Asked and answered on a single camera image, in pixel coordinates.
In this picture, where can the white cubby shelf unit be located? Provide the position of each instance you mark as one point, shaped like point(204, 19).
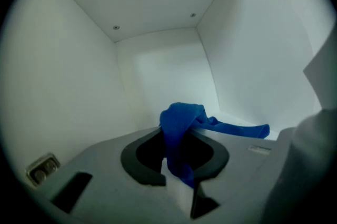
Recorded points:
point(158, 64)

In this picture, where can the blue cloth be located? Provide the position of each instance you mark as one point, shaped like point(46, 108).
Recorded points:
point(179, 122)

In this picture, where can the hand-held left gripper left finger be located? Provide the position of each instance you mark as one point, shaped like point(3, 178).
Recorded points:
point(129, 162)

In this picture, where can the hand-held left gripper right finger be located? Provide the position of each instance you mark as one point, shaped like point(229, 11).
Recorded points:
point(218, 162)

